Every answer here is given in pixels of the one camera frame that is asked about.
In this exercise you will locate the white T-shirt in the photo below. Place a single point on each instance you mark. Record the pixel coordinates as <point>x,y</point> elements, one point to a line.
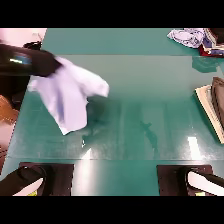
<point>68,96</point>

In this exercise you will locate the person's forearm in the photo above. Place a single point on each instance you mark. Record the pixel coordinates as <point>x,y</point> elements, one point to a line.
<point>30,61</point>

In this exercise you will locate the pale patterned garment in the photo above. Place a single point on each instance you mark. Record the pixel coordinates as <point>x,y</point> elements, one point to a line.
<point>186,36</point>

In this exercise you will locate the brown garment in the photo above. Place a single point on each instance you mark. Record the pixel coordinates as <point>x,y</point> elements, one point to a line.
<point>220,96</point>

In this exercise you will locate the red garment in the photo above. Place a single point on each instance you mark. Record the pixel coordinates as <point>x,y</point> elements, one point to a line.
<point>213,52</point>

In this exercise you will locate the dark garment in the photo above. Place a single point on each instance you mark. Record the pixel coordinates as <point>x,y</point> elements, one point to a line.
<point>217,35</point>

